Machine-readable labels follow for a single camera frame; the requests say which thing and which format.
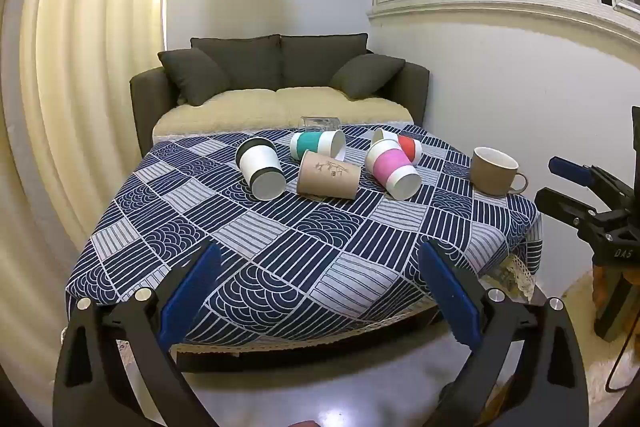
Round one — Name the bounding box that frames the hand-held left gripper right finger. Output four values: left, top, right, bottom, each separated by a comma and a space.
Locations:
417, 241, 591, 427

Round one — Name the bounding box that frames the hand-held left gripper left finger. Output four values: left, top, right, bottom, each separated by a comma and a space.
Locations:
52, 241, 223, 427

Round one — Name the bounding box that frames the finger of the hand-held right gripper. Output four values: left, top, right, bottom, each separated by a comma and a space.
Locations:
548, 155, 601, 186
534, 187, 599, 230

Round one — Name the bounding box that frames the pink and white cup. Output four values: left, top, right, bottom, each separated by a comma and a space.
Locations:
364, 139, 422, 201

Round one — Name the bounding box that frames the white cup with black bands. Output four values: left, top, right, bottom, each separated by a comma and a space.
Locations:
235, 137, 287, 200

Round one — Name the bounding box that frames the red and white cup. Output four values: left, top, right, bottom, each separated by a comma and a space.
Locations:
397, 135, 423, 166

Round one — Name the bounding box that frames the brown paper cup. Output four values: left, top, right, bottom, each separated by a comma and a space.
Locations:
296, 150, 361, 198

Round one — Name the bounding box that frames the teal and white cup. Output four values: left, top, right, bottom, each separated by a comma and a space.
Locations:
289, 129, 347, 162

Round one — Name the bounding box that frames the white lace cloth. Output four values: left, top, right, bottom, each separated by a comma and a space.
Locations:
480, 254, 538, 303

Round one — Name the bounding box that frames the brown ceramic mug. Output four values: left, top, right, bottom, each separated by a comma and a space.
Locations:
469, 147, 529, 196

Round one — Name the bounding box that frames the blue patterned tablecloth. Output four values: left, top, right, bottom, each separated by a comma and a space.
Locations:
65, 123, 543, 348

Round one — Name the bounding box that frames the dark grey sofa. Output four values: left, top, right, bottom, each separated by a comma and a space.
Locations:
129, 33, 430, 158

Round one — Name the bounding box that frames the cream sofa blanket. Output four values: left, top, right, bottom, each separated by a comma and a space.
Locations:
151, 86, 415, 144

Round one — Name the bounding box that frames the clear glass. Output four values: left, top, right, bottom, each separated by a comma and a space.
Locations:
298, 116, 342, 130

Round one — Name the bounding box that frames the dark grey throw pillow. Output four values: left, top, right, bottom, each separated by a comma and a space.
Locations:
330, 53, 406, 100
157, 47, 232, 106

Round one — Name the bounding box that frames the cream curtain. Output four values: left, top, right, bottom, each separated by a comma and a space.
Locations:
0, 0, 173, 323

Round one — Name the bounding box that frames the black cable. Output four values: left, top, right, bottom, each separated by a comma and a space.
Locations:
606, 326, 632, 393

